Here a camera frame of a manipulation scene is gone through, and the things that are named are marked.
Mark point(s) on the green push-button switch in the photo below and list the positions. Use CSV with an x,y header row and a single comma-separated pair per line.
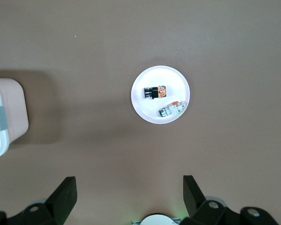
x,y
171,109

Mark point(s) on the white lidded storage box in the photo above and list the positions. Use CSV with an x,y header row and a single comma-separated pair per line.
x,y
14,105

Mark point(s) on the orange push-button switch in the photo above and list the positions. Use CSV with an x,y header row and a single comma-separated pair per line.
x,y
154,93

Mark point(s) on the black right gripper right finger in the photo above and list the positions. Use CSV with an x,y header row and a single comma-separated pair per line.
x,y
194,199

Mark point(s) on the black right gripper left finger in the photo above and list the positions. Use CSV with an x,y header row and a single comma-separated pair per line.
x,y
61,199

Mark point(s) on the pink round plate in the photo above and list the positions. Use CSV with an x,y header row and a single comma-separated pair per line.
x,y
173,79

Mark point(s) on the brown table cover mat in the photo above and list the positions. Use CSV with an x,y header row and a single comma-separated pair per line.
x,y
84,164

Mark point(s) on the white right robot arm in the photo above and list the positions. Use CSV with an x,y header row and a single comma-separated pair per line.
x,y
157,220

